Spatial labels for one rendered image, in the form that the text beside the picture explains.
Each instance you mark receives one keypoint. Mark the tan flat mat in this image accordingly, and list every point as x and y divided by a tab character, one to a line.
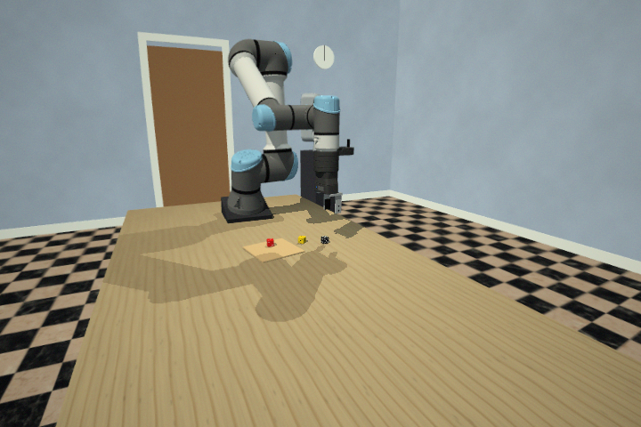
281	249

